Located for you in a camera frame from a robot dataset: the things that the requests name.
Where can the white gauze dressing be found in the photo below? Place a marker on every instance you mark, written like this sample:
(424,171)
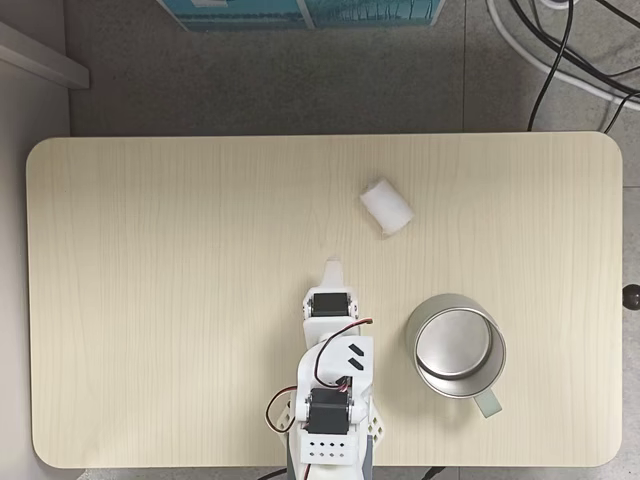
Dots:
(386,205)

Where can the grey steel cup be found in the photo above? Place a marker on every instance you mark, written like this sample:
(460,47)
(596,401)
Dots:
(457,350)

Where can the grey table clamp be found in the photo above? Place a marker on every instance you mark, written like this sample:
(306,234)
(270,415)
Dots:
(367,457)

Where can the blue printed box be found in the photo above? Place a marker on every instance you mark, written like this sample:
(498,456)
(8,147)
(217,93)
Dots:
(375,12)
(235,15)

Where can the black round knob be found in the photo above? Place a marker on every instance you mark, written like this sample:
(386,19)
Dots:
(631,297)

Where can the white shelf board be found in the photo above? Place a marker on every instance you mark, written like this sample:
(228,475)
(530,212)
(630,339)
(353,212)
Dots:
(45,60)

